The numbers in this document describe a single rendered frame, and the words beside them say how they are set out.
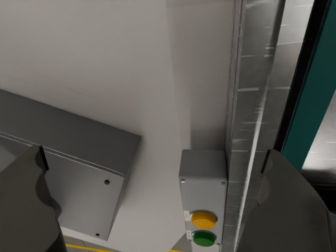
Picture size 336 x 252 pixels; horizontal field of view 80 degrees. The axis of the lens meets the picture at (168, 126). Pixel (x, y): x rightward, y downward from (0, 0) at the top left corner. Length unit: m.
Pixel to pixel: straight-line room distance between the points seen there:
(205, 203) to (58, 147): 0.25
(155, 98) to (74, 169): 0.17
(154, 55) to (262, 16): 0.16
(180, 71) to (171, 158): 0.19
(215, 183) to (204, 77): 0.15
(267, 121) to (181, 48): 0.15
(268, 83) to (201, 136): 0.19
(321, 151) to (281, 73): 0.17
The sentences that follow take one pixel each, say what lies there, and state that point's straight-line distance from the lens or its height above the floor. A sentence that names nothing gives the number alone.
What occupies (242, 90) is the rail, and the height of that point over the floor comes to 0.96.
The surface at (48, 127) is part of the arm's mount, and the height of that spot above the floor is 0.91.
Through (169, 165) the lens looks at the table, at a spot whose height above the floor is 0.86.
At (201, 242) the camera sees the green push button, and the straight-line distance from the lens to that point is 0.45.
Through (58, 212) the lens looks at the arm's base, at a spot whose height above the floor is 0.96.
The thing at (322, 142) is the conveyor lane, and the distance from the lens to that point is 0.34.
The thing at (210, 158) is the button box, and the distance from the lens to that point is 0.32.
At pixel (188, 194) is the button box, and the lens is 0.33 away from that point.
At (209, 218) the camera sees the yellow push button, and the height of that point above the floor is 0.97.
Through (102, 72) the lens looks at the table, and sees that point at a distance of 0.34.
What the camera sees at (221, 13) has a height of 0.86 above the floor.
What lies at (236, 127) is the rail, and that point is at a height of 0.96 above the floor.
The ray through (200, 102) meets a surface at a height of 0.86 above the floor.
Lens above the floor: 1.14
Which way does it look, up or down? 50 degrees down
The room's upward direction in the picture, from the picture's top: 166 degrees counter-clockwise
